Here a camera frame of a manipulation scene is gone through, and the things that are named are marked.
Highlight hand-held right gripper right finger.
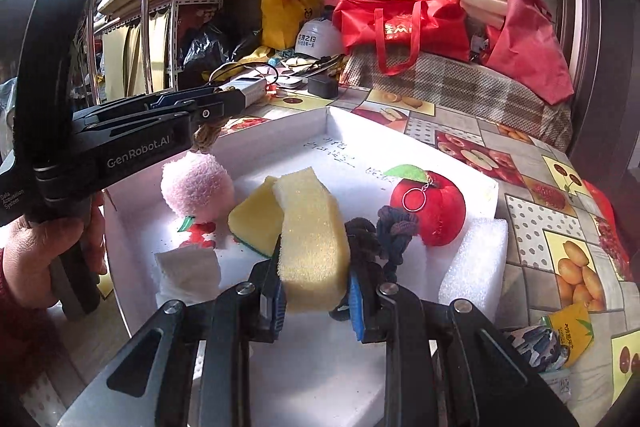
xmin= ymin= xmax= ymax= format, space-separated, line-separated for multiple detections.
xmin=347 ymin=257 xmax=581 ymax=427

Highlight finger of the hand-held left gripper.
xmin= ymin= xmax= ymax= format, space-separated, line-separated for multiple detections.
xmin=95 ymin=83 xmax=247 ymax=118
xmin=72 ymin=99 xmax=226 ymax=142

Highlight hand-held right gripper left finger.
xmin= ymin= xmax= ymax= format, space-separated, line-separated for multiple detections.
xmin=57 ymin=252 xmax=288 ymax=427

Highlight beige knotted rope toy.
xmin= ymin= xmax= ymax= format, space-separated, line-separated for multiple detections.
xmin=192 ymin=119 xmax=222 ymax=156

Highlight large white foam slab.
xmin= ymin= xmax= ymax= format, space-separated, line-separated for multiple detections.
xmin=145 ymin=174 xmax=443 ymax=427

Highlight pink plush toy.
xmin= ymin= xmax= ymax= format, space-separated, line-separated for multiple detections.
xmin=161 ymin=152 xmax=236 ymax=224

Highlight dark blue knotted rope toy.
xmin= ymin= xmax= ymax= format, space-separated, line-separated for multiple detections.
xmin=330 ymin=206 xmax=421 ymax=323

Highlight yellow sponge with green backing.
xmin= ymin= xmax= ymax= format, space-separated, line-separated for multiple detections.
xmin=228 ymin=176 xmax=286 ymax=256

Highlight red apple plush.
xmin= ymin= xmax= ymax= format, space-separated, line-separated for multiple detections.
xmin=385 ymin=164 xmax=467 ymax=248

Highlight white cardboard box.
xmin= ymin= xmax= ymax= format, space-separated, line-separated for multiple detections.
xmin=102 ymin=106 xmax=501 ymax=427

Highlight person's left hand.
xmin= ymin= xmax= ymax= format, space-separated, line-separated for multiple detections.
xmin=0 ymin=193 xmax=107 ymax=309

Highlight black plastic bag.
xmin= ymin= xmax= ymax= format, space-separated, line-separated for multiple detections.
xmin=180 ymin=27 xmax=231 ymax=72

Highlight yellow curtain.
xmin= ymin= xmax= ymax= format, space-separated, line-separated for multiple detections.
xmin=102 ymin=14 xmax=171 ymax=100

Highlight white metal shelf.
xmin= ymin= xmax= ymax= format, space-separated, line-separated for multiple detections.
xmin=95 ymin=0 xmax=281 ymax=92

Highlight steel pipe rack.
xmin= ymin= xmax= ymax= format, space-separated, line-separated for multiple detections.
xmin=87 ymin=0 xmax=211 ymax=95

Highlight small white foam block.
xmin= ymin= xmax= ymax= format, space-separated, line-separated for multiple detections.
xmin=154 ymin=247 xmax=222 ymax=308

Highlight yellow bag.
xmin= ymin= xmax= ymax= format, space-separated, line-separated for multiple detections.
xmin=260 ymin=0 xmax=321 ymax=50

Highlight white helmet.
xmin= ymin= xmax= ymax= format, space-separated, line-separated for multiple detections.
xmin=294 ymin=18 xmax=346 ymax=58

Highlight dark blue silver packet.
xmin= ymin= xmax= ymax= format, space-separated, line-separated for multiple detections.
xmin=505 ymin=326 xmax=568 ymax=375

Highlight yellow green snack packet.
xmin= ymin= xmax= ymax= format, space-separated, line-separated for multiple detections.
xmin=547 ymin=302 xmax=596 ymax=368

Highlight red tote bag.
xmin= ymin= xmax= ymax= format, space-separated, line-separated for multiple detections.
xmin=332 ymin=0 xmax=471 ymax=76

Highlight plaid blanket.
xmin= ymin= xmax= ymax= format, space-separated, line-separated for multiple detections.
xmin=339 ymin=52 xmax=573 ymax=152

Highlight red plastic bag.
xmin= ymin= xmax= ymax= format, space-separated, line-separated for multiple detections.
xmin=580 ymin=179 xmax=632 ymax=280

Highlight red non-woven bag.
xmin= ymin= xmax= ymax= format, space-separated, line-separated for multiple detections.
xmin=482 ymin=0 xmax=575 ymax=105

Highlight dark brown door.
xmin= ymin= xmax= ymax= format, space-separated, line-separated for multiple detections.
xmin=547 ymin=0 xmax=640 ymax=208

